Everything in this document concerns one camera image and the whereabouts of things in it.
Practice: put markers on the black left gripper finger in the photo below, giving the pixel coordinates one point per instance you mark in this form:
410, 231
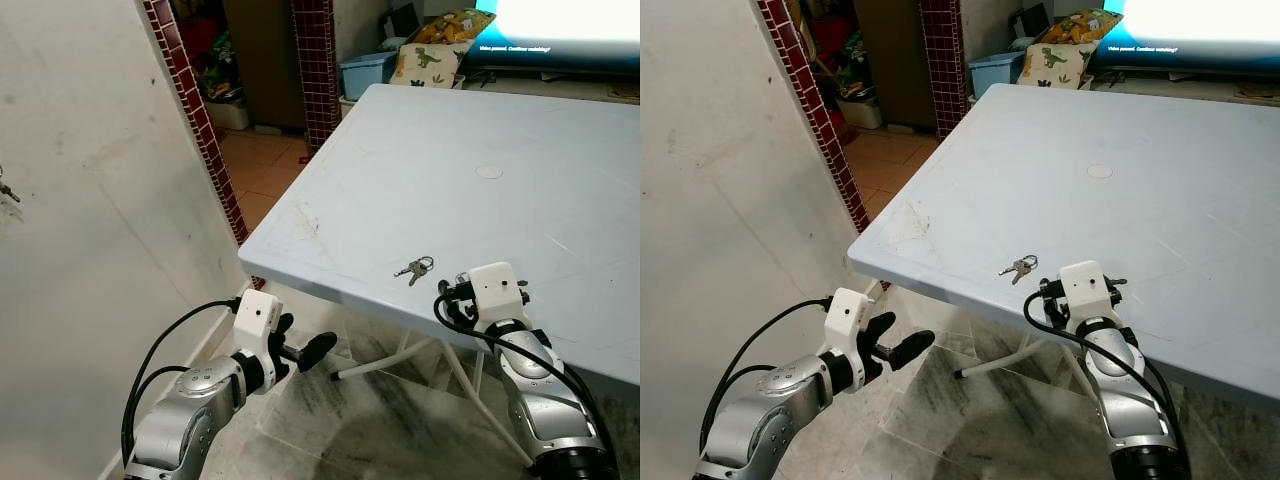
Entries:
880, 326
286, 322
318, 350
912, 350

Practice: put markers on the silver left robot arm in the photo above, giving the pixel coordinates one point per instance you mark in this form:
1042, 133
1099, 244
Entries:
185, 420
760, 430

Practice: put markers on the light blue plastic table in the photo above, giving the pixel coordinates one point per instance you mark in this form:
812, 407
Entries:
1060, 190
450, 200

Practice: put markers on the white dinosaur print pillow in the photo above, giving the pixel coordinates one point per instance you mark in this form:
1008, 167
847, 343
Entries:
1055, 62
430, 60

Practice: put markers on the blue plastic storage bin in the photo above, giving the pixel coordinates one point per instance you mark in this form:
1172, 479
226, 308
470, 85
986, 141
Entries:
365, 72
995, 72

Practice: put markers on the red brick tile pillar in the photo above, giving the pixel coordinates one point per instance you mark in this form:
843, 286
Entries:
315, 70
942, 65

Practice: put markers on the yellow patterned cushion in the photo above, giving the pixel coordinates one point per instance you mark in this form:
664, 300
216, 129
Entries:
455, 25
1080, 25

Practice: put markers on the brown wooden door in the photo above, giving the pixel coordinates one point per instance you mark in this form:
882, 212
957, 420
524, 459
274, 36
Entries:
262, 60
890, 60

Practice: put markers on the flat screen television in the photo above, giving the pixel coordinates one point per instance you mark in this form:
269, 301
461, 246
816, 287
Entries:
1190, 25
570, 25

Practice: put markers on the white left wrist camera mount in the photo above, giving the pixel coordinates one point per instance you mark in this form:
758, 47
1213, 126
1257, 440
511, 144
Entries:
258, 312
847, 312

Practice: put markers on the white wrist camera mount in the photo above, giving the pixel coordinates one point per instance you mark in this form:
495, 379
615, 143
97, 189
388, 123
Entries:
847, 312
258, 312
495, 288
1085, 288

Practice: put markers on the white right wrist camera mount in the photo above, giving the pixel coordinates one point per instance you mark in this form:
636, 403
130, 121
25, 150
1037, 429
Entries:
495, 288
1085, 288

